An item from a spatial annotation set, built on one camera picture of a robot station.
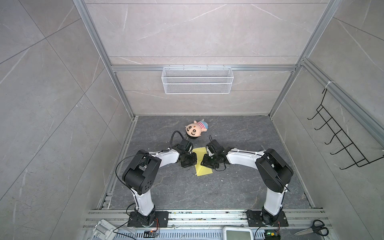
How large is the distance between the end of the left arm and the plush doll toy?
183 millimetres

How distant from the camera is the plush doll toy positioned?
1.03 meters

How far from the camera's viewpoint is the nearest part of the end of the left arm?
76 centimetres
